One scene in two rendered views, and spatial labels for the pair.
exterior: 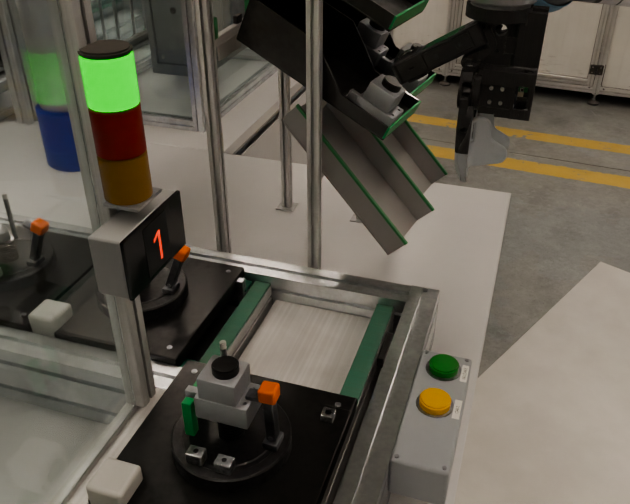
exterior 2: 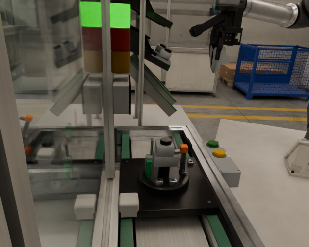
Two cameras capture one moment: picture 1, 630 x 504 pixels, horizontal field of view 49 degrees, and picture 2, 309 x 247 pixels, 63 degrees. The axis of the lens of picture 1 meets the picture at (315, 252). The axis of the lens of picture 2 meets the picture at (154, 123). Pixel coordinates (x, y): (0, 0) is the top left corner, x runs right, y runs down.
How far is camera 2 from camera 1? 0.44 m
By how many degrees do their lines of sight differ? 24
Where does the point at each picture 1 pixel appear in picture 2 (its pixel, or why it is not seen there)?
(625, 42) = (170, 73)
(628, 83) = (173, 86)
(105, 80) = (123, 12)
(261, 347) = (138, 155)
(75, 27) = not seen: outside the picture
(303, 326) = (148, 146)
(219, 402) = (166, 156)
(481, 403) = not seen: hidden behind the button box
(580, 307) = (225, 130)
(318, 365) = not seen: hidden behind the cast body
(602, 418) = (255, 156)
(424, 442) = (225, 165)
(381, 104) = (166, 57)
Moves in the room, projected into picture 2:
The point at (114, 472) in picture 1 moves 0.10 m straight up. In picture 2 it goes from (128, 196) to (128, 160)
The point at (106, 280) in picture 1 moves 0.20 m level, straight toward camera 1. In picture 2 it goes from (118, 106) to (185, 135)
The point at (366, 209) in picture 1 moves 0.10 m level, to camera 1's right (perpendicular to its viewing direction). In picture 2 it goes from (160, 99) to (180, 97)
